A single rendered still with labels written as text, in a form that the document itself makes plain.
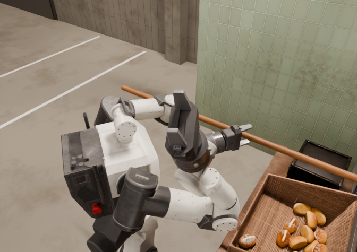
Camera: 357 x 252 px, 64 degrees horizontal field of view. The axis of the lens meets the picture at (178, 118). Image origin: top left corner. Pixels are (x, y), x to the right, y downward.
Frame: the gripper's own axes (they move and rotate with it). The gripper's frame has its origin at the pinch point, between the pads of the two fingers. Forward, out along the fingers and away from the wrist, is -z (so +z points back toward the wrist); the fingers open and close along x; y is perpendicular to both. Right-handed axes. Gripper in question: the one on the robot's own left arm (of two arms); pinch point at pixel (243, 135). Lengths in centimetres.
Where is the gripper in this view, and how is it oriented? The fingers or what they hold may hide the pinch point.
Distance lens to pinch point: 121.2
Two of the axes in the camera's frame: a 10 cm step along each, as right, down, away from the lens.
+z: -9.4, 2.2, -2.8
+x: 0.0, 7.9, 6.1
